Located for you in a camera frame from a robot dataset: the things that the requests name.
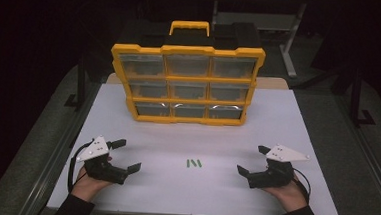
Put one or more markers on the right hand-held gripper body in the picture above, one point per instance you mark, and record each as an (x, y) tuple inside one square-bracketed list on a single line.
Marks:
[(274, 176)]

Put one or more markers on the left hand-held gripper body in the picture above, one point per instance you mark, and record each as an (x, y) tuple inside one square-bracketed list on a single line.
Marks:
[(102, 170)]

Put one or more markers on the small green stick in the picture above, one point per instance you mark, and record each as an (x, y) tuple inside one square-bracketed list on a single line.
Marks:
[(199, 163), (193, 163), (187, 163)]

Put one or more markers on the clear plastic drawer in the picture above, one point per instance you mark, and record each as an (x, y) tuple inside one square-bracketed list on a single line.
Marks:
[(141, 64)]

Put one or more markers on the yellow organizer cabinet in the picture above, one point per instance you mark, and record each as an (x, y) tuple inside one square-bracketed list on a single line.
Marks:
[(188, 50)]

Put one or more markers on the person's left hand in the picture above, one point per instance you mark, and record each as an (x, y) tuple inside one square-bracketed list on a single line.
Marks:
[(85, 186)]

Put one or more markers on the person's right hand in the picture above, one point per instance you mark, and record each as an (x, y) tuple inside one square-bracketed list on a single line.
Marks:
[(290, 195)]

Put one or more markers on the black metal stand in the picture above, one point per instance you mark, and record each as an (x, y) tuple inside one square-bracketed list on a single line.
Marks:
[(81, 81), (356, 97)]

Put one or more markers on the grid of clear organizer bins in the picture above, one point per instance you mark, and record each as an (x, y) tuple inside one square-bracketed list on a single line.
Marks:
[(231, 68)]

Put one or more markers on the aluminium frame rail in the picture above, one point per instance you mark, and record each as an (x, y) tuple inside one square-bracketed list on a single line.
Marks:
[(372, 165), (58, 153)]

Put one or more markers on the white metal desk frame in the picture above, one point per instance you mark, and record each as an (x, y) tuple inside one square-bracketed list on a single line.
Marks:
[(290, 43)]

